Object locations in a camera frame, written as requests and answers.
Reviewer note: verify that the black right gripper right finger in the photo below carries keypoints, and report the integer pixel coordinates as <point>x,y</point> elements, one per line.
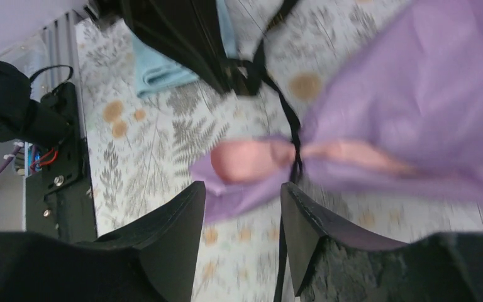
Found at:
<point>333,259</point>

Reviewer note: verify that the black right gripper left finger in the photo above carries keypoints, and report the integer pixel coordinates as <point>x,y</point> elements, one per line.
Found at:
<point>151,259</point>

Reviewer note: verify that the pink purple wrapping paper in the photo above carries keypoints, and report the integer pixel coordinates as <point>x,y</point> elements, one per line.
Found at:
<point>404,116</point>

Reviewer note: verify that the black printed ribbon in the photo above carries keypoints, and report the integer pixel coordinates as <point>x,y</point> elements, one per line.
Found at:
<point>245,78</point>

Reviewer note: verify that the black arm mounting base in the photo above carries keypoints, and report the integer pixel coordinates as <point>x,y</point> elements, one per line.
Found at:
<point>58,199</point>

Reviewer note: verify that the floral patterned table mat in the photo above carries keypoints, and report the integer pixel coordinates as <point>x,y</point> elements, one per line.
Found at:
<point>141,148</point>

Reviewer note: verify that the light blue towel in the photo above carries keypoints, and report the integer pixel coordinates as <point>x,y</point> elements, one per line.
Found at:
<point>155,72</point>

